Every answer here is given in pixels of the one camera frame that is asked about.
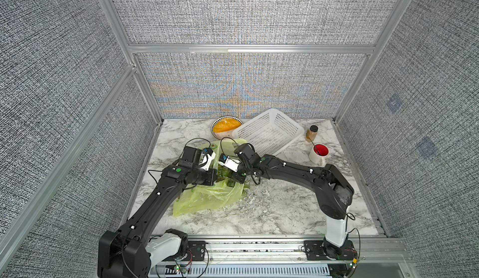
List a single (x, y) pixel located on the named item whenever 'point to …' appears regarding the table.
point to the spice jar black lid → (311, 133)
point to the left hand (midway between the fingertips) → (219, 175)
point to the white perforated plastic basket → (270, 131)
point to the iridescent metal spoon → (314, 147)
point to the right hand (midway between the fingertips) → (229, 167)
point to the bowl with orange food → (223, 127)
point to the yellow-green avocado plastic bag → (206, 196)
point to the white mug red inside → (324, 151)
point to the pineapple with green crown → (226, 174)
